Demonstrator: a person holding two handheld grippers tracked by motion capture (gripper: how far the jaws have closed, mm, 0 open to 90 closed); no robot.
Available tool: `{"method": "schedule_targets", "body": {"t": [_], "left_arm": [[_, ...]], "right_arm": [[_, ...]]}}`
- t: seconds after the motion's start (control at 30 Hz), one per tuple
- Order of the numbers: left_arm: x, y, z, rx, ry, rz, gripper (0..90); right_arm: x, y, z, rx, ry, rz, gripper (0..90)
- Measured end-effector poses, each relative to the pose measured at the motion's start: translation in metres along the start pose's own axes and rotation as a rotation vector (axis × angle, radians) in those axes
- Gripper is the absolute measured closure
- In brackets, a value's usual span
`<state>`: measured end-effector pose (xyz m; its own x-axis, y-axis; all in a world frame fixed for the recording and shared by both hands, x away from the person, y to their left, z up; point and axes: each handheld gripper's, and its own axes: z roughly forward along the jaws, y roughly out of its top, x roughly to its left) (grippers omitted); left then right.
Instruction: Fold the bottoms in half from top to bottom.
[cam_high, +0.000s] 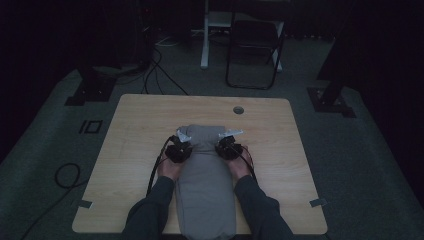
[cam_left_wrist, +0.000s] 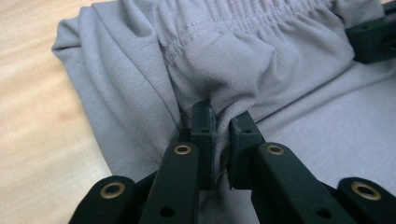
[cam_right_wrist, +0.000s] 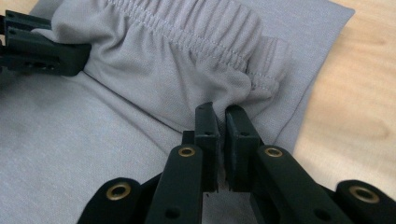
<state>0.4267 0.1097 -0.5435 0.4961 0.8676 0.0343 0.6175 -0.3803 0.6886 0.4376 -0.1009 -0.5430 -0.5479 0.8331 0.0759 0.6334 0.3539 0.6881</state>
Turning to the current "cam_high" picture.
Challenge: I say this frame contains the black looped floor cable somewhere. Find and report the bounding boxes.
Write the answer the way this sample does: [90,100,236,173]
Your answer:
[19,162,90,240]

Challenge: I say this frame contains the black folding chair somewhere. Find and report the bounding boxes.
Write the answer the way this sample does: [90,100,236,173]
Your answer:
[225,19,286,91]

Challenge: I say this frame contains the person's left hand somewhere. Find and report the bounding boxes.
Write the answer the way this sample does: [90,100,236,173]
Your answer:
[156,155,185,183]

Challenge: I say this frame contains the white desk frame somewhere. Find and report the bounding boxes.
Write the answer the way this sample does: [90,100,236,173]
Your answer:
[199,0,285,73]

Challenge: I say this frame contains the black floor cables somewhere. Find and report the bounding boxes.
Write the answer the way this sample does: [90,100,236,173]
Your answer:
[141,49,190,97]

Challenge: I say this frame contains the grey cloth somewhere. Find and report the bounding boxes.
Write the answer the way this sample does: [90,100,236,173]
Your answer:
[175,124,238,240]

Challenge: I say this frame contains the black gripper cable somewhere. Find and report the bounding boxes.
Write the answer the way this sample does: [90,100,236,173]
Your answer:
[145,134,177,198]
[233,143,258,183]

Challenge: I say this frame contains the person's right hand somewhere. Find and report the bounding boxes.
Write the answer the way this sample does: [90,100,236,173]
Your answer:
[227,145,255,183]

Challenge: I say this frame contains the black stand with base plate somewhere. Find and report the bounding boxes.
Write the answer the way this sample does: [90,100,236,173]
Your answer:
[64,65,118,107]
[306,33,357,119]

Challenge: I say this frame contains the white floor cable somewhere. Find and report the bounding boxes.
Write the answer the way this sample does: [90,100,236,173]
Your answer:
[155,35,182,48]

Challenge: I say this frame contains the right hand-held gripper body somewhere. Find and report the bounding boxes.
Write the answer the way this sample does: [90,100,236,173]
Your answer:
[214,129,245,161]

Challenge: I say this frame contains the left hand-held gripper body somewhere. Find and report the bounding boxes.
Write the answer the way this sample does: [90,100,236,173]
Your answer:
[164,129,194,164]

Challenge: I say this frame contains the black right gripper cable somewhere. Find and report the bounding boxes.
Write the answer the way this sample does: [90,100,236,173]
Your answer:
[233,143,258,183]

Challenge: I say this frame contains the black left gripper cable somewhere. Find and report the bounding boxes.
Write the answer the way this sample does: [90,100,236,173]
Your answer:
[145,134,177,198]

